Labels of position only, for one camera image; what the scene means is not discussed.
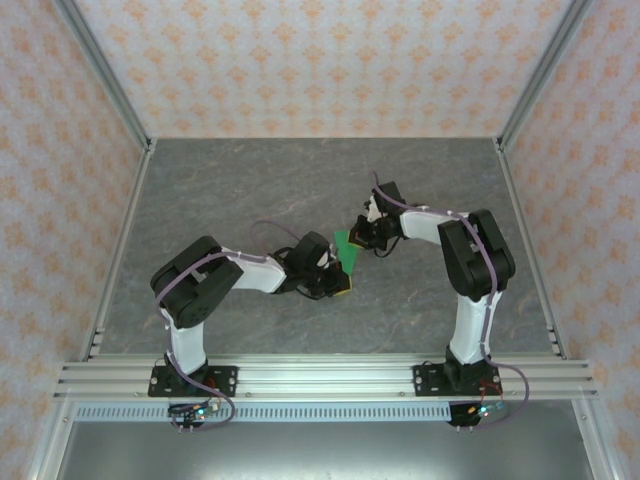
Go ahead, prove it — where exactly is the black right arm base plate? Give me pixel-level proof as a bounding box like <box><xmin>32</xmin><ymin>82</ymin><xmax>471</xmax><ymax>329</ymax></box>
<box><xmin>412</xmin><ymin>363</ymin><xmax>502</xmax><ymax>399</ymax></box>

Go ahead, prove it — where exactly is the slotted grey cable duct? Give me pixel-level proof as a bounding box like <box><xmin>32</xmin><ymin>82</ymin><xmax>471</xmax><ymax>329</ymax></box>
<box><xmin>73</xmin><ymin>403</ymin><xmax>507</xmax><ymax>424</ymax></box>

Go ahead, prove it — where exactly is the aluminium mounting rail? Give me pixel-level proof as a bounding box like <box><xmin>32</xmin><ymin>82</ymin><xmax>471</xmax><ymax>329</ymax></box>
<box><xmin>53</xmin><ymin>352</ymin><xmax>600</xmax><ymax>401</ymax></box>

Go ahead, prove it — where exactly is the green paper sheet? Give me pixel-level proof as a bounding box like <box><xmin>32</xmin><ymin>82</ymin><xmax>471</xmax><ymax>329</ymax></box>
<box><xmin>331</xmin><ymin>228</ymin><xmax>363</xmax><ymax>279</ymax></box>

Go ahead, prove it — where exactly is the grey metal panel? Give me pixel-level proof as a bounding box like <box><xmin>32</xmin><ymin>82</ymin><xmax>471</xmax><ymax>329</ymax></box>
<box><xmin>54</xmin><ymin>422</ymin><xmax>591</xmax><ymax>480</ymax></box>

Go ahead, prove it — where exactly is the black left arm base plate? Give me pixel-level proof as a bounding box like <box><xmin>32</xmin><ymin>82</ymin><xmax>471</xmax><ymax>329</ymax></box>
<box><xmin>148</xmin><ymin>364</ymin><xmax>239</xmax><ymax>399</ymax></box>

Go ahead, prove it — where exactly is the aluminium corner post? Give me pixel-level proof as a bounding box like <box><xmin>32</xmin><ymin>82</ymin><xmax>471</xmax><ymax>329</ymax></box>
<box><xmin>52</xmin><ymin>0</ymin><xmax>155</xmax><ymax>154</ymax></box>
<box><xmin>493</xmin><ymin>0</ymin><xmax>596</xmax><ymax>154</ymax></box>

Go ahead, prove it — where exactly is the aluminium frame leg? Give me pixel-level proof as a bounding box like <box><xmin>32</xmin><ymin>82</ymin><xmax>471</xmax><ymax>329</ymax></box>
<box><xmin>27</xmin><ymin>399</ymin><xmax>76</xmax><ymax>480</ymax></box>
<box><xmin>572</xmin><ymin>399</ymin><xmax>609</xmax><ymax>480</ymax></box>

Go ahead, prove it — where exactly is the aluminium side rail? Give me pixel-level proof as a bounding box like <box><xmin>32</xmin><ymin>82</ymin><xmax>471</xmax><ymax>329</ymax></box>
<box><xmin>493</xmin><ymin>142</ymin><xmax>570</xmax><ymax>362</ymax></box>
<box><xmin>79</xmin><ymin>144</ymin><xmax>157</xmax><ymax>362</ymax></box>

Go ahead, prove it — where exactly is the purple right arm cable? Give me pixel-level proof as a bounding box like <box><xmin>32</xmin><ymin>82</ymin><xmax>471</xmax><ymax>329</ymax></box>
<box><xmin>372</xmin><ymin>172</ymin><xmax>531</xmax><ymax>431</ymax></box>

